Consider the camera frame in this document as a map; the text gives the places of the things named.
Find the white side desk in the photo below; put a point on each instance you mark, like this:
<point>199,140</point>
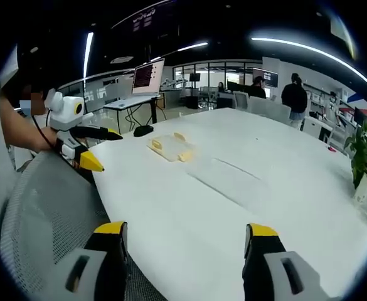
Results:
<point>130,102</point>

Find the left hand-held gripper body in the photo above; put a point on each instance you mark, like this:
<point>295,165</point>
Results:
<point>64,116</point>

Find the small red object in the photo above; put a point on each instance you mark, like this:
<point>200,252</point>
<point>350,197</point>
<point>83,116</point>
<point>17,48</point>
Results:
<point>331,149</point>

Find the black puck-shaped device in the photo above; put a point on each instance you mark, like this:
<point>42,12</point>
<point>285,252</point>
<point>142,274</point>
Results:
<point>143,130</point>

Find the pale yellow plastic buckle part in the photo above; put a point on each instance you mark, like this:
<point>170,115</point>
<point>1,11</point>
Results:
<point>185,156</point>
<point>156,145</point>

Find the large computer monitor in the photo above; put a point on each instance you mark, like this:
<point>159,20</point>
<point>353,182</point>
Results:
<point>148,76</point>

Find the ceiling light strip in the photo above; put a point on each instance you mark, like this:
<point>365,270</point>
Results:
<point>88,53</point>
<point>311,50</point>
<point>192,46</point>

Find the white office chair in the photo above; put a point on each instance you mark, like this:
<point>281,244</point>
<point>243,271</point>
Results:
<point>269,109</point>
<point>241,99</point>

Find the clear plastic bag yellow items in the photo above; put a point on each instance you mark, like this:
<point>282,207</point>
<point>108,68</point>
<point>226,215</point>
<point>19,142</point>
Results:
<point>172,147</point>

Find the wall display screen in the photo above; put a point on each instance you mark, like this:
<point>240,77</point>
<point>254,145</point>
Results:
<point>271,79</point>

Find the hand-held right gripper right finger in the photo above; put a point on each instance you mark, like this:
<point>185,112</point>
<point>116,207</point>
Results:
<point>264,263</point>

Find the grey mesh office chair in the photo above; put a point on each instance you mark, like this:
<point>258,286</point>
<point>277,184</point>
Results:
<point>54,219</point>

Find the black desktop monitor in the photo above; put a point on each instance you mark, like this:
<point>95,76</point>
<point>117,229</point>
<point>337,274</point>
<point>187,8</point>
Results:
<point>235,86</point>

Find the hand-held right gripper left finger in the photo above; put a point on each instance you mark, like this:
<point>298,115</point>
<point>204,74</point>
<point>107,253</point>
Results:
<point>108,263</point>

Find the green potted plant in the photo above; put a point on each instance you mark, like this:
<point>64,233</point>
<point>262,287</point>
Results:
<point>366,156</point>

